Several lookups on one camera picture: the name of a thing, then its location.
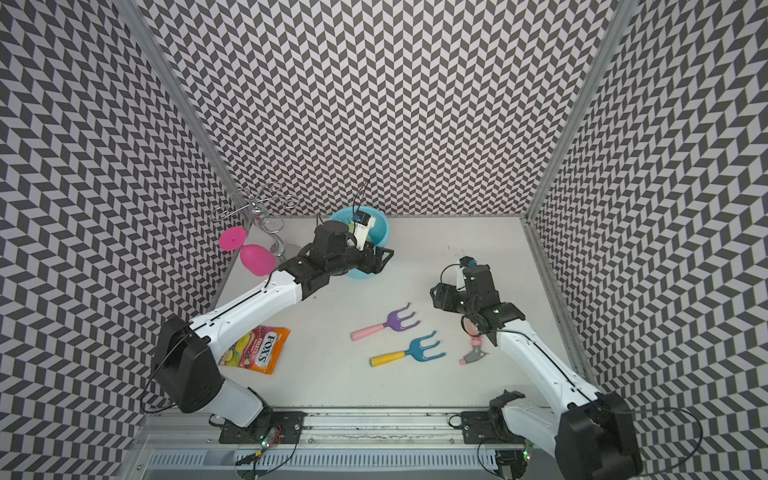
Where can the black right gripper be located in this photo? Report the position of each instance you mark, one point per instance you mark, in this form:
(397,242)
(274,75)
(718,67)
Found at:
(444,294)

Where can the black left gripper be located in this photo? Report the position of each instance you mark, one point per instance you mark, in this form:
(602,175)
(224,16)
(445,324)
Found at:
(377,264)

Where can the purple fork pink handle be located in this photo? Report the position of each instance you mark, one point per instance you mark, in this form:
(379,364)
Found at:
(394,322)

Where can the teal fork yellow handle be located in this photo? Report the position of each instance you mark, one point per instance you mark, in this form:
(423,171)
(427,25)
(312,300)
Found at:
(417,350)

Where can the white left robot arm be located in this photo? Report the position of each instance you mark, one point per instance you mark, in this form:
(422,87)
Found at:
(187,354)

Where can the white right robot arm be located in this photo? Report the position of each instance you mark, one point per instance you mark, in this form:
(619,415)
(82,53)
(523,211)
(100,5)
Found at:
(590,434)

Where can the light blue plastic bucket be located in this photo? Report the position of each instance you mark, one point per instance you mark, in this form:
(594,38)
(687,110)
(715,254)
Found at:
(378,234)

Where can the chrome glass holder stand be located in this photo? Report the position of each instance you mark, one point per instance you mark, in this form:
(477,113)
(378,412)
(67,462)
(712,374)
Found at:
(260,207)

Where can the orange Fox's candy bag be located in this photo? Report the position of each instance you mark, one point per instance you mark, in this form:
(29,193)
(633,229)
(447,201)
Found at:
(258,351)

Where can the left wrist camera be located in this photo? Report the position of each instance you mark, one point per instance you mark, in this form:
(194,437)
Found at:
(362,223)

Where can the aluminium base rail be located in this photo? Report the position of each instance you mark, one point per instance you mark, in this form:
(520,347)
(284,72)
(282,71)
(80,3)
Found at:
(337,442)

